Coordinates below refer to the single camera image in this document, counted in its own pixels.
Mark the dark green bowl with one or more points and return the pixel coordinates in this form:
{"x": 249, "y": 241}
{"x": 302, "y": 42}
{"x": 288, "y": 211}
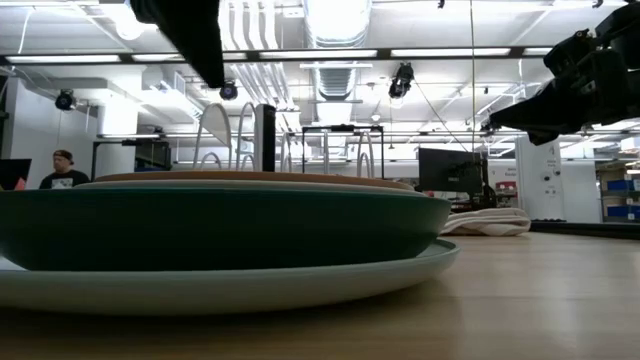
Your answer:
{"x": 225, "y": 230}

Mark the red box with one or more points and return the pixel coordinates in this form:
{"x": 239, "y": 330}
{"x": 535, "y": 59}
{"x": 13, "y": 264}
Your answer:
{"x": 506, "y": 188}

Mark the pale green plate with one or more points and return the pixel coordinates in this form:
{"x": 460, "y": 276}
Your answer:
{"x": 250, "y": 295}

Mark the black ceiling camera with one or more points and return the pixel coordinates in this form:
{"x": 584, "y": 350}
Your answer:
{"x": 65, "y": 100}
{"x": 401, "y": 80}
{"x": 228, "y": 91}

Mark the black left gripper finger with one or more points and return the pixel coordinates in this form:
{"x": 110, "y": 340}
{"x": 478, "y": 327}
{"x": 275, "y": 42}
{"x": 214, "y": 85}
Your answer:
{"x": 195, "y": 35}

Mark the black computer monitor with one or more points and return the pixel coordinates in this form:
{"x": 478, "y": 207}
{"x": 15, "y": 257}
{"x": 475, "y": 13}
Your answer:
{"x": 450, "y": 170}

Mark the folded white striped towel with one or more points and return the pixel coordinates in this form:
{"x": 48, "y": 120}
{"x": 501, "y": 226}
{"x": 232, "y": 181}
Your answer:
{"x": 490, "y": 222}

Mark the tall dark panel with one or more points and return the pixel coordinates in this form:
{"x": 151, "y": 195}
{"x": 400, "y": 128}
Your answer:
{"x": 265, "y": 140}

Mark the black shelf unit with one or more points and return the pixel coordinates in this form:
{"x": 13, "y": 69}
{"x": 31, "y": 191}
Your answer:
{"x": 152, "y": 155}

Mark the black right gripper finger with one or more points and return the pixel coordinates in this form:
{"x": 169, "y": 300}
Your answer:
{"x": 545, "y": 110}
{"x": 544, "y": 137}

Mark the blue storage bin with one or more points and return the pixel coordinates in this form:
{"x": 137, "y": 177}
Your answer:
{"x": 630, "y": 185}
{"x": 630, "y": 211}

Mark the brown wooden plate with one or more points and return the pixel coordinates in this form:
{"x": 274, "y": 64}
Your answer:
{"x": 250, "y": 176}

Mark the storage shelf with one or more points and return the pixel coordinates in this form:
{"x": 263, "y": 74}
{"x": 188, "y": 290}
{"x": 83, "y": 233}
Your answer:
{"x": 610, "y": 197}

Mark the black ceiling light rail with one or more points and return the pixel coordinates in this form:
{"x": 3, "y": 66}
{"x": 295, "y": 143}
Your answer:
{"x": 380, "y": 52}

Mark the plain white plate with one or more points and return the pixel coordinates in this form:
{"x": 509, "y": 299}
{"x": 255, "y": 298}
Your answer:
{"x": 200, "y": 184}

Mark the person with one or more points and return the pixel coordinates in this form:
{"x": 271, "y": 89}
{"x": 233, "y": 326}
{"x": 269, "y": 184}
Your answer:
{"x": 64, "y": 177}

